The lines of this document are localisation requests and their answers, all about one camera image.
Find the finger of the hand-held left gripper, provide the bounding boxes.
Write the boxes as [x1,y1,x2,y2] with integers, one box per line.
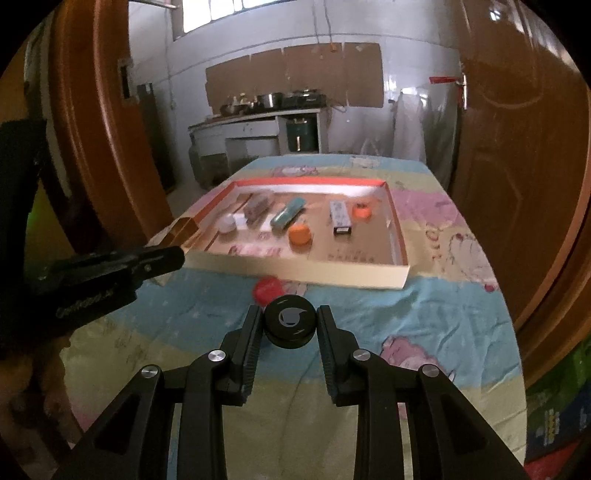
[39,246,186,296]

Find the dark appliance under counter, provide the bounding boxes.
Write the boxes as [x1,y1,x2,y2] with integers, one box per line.
[286,117,318,153]

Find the green printed carton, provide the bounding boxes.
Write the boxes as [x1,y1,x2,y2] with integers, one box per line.
[526,342,591,462]

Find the brown wooden door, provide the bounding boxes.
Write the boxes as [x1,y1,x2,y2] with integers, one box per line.
[450,0,591,333]

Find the gold rectangular box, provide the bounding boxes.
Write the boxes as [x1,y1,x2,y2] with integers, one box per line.
[243,194,274,227]

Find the person's left hand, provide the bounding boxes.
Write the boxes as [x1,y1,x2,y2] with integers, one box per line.
[0,344,75,462]

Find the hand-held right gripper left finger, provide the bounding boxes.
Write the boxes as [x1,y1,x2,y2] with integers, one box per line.
[55,304,264,480]

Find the red bottle cap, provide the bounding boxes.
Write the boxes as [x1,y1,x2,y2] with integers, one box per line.
[252,277,283,306]

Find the brown wooden door frame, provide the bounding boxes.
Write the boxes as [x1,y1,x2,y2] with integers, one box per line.
[46,0,175,254]

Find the cardboard wall sheets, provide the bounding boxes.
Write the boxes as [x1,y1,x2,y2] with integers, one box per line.
[204,42,385,116]

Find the window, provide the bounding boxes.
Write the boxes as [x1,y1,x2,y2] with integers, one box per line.
[173,0,324,40]

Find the black bottle cap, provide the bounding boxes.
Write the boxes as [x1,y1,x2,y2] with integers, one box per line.
[263,294,318,350]

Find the teal rectangular box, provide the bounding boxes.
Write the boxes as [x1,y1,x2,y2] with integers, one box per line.
[270,197,306,230]

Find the shallow cardboard tray box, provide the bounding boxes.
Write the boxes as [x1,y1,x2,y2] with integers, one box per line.
[147,180,411,291]

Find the long black white box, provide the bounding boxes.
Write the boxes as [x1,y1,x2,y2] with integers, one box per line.
[329,200,354,236]

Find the white kitchen counter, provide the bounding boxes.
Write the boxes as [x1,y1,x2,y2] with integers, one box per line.
[187,107,331,185]

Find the black gas stove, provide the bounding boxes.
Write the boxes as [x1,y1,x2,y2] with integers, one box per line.
[283,91,327,108]

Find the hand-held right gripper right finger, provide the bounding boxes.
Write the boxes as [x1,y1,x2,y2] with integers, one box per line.
[315,305,532,480]

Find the brown door jamb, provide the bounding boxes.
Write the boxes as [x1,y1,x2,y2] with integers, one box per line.
[512,152,591,386]

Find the cartoon printed blanket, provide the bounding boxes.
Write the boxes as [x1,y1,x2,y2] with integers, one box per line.
[60,154,529,480]

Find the hanging translucent plastic cover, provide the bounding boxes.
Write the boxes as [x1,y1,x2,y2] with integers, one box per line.
[392,90,458,185]

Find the plain orange bottle cap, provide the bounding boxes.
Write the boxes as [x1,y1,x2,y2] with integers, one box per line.
[288,224,313,248]

